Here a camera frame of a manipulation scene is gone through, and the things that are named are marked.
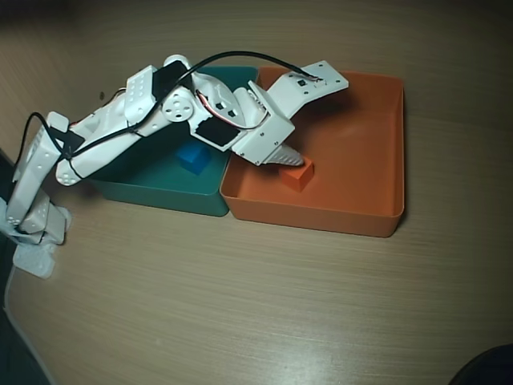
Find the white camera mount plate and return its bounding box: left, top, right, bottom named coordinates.
left=265, top=59, right=349, bottom=120

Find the thick black camera cable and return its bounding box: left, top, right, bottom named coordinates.
left=10, top=51, right=321, bottom=185

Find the orange plastic box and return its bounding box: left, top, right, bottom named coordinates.
left=219, top=66, right=406, bottom=238

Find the orange cube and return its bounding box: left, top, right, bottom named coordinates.
left=279, top=159, right=315, bottom=193

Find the dark round object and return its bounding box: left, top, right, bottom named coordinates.
left=450, top=344, right=513, bottom=385

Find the teal plastic box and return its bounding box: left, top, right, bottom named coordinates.
left=88, top=66, right=259, bottom=218

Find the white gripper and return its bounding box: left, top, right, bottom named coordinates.
left=232, top=79, right=306, bottom=168

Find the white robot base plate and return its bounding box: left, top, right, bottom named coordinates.
left=13, top=240, right=57, bottom=281

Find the blue cube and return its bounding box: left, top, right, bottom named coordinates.
left=176, top=144, right=212, bottom=176

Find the red white gripper servo wire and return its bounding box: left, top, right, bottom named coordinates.
left=194, top=88, right=257, bottom=132

